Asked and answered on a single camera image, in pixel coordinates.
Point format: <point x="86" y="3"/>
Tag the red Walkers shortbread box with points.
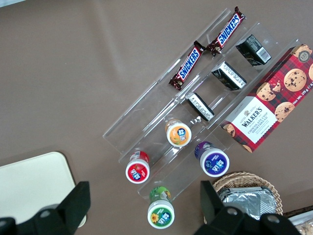
<point x="264" y="110"/>

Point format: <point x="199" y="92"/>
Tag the aluminium foil tray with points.
<point x="247" y="200"/>

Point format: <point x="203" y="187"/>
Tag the orange yogurt cup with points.
<point x="179" y="134"/>

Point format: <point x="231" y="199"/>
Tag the purple yogurt cup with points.
<point x="214" y="164"/>

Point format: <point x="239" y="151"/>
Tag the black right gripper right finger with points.
<point x="232" y="222"/>

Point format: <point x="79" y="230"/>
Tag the small black box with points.
<point x="200" y="107"/>
<point x="228" y="76"/>
<point x="254" y="50"/>

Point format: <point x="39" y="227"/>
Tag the red yogurt cup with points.
<point x="137" y="171"/>

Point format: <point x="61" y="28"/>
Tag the cream plastic tray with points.
<point x="31" y="181"/>

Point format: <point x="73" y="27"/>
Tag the green yogurt cup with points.
<point x="160" y="215"/>

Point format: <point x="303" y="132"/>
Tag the light oval wicker basket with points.
<point x="244" y="180"/>

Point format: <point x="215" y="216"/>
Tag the clear acrylic cup stand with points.
<point x="151" y="115"/>

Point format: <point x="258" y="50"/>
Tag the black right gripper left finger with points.
<point x="49" y="220"/>

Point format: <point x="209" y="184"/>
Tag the white plastic bin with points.
<point x="306" y="218"/>

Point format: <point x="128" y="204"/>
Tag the clear cracker packet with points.
<point x="306" y="230"/>

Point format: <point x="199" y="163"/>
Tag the clear acrylic snack stand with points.
<point x="220" y="73"/>

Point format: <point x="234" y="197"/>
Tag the Snickers chocolate bar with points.
<point x="188" y="66"/>
<point x="227" y="31"/>

